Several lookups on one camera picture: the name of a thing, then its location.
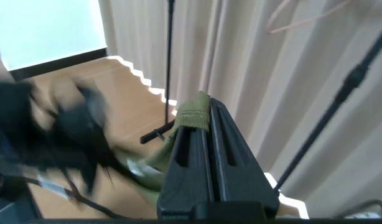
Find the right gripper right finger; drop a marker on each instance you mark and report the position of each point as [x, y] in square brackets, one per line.
[247, 183]

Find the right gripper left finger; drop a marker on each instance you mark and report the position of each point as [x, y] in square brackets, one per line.
[191, 180]

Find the green printed shirt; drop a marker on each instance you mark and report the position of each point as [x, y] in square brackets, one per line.
[194, 112]

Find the pink clothes hanger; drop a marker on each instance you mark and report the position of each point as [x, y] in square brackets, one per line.
[303, 20]

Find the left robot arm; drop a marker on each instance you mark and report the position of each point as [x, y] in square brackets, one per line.
[76, 130]

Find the black clothes rack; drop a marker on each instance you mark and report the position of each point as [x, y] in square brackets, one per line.
[168, 62]

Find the white laundry basket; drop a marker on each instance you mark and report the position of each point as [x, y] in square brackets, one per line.
[365, 215]

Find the beige curtain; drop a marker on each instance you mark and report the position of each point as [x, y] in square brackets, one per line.
[272, 93]

